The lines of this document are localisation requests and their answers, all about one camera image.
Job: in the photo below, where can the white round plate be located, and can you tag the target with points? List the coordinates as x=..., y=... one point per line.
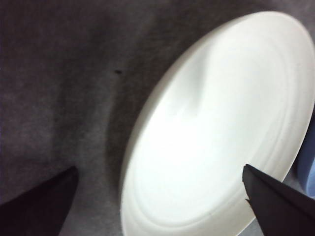
x=209, y=123

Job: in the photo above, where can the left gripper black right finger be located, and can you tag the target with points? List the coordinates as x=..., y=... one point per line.
x=283, y=209

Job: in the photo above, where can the blue round plate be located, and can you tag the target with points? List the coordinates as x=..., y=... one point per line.
x=310, y=167

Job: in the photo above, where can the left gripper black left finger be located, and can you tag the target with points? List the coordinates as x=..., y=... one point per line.
x=37, y=211

